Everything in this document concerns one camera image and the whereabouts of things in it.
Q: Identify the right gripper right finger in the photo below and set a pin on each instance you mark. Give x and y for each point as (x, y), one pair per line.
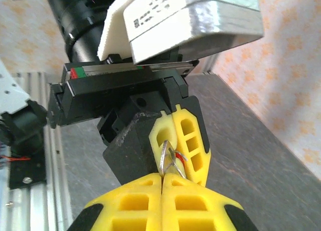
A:
(195, 211)

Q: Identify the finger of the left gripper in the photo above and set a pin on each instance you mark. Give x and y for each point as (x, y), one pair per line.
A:
(133, 153)
(198, 160)

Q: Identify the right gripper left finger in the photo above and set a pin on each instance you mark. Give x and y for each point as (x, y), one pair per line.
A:
(130, 211)

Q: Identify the red key tag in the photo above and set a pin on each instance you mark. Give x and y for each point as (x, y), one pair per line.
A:
(181, 157)

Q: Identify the silver keyring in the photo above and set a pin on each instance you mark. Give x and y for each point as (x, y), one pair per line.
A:
(163, 158)

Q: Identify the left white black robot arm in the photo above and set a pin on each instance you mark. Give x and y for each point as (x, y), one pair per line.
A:
(12, 95)

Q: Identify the wide aluminium base rail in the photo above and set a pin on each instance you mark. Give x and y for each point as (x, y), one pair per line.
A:
(35, 208)

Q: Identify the aluminium frame post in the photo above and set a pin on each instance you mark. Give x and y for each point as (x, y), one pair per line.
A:
(212, 64)

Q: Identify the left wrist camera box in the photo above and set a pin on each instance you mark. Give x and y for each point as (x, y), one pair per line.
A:
(188, 20)

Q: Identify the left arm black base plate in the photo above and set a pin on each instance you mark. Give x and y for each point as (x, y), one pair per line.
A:
(27, 170)

